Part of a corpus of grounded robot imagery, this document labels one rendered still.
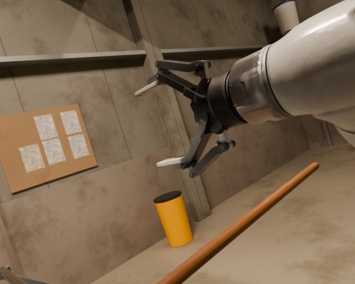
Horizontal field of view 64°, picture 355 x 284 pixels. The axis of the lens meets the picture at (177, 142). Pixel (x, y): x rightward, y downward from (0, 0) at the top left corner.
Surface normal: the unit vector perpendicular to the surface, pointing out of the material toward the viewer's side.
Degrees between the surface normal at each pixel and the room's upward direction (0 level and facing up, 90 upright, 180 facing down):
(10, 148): 90
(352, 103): 149
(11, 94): 90
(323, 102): 134
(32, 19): 90
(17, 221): 90
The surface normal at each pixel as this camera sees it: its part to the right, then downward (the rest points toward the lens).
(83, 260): 0.62, -0.17
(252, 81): -0.74, 0.04
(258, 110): -0.40, 0.73
